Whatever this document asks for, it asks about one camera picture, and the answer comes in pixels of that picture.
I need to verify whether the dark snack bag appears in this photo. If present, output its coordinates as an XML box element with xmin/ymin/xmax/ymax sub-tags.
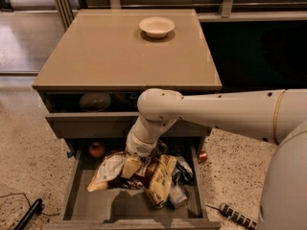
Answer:
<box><xmin>172</xmin><ymin>156</ymin><xmax>194</xmax><ymax>185</ymax></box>

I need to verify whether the beige drawer cabinet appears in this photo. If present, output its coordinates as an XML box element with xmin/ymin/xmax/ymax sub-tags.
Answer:
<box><xmin>32</xmin><ymin>9</ymin><xmax>223</xmax><ymax>158</ymax></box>

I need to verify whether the red soda can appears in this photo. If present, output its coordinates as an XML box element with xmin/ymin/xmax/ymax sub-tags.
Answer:
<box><xmin>199</xmin><ymin>150</ymin><xmax>208</xmax><ymax>163</ymax></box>

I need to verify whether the grey round object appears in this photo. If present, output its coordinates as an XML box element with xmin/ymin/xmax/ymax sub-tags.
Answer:
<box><xmin>80</xmin><ymin>93</ymin><xmax>111</xmax><ymax>112</ymax></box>

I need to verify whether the black floor tool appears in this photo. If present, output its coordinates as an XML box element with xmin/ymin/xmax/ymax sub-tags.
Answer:
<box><xmin>13</xmin><ymin>198</ymin><xmax>43</xmax><ymax>230</ymax></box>

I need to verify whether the brown chip bag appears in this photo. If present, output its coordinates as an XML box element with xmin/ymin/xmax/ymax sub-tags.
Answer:
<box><xmin>87</xmin><ymin>152</ymin><xmax>177</xmax><ymax>208</ymax></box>

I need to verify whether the red apple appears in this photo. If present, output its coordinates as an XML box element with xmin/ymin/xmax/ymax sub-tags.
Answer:
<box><xmin>88</xmin><ymin>142</ymin><xmax>106</xmax><ymax>158</ymax></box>

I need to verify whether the white bottle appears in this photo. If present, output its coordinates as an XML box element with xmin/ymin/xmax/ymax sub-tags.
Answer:
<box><xmin>169</xmin><ymin>184</ymin><xmax>187</xmax><ymax>209</ymax></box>

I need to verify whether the white bowl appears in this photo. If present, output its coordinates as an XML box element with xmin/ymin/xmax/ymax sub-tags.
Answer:
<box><xmin>139</xmin><ymin>16</ymin><xmax>175</xmax><ymax>38</ymax></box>

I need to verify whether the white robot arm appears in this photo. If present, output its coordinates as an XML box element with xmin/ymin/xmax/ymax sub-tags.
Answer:
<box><xmin>127</xmin><ymin>88</ymin><xmax>307</xmax><ymax>230</ymax></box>

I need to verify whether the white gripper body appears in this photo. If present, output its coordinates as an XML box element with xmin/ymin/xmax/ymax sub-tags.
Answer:
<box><xmin>126</xmin><ymin>131</ymin><xmax>168</xmax><ymax>157</ymax></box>

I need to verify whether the grey open middle drawer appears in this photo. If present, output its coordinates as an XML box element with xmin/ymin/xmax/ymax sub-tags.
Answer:
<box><xmin>43</xmin><ymin>137</ymin><xmax>222</xmax><ymax>230</ymax></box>

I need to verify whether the thin black cable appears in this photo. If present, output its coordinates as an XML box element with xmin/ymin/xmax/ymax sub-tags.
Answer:
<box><xmin>0</xmin><ymin>192</ymin><xmax>61</xmax><ymax>217</ymax></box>

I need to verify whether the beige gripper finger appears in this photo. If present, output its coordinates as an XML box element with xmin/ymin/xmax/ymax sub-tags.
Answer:
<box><xmin>121</xmin><ymin>154</ymin><xmax>142</xmax><ymax>178</ymax></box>

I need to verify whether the black power strip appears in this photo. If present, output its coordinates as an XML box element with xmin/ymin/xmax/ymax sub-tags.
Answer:
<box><xmin>219</xmin><ymin>203</ymin><xmax>257</xmax><ymax>230</ymax></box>

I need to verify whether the grey top drawer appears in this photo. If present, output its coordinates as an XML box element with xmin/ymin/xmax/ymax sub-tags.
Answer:
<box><xmin>46</xmin><ymin>112</ymin><xmax>211</xmax><ymax>139</ymax></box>

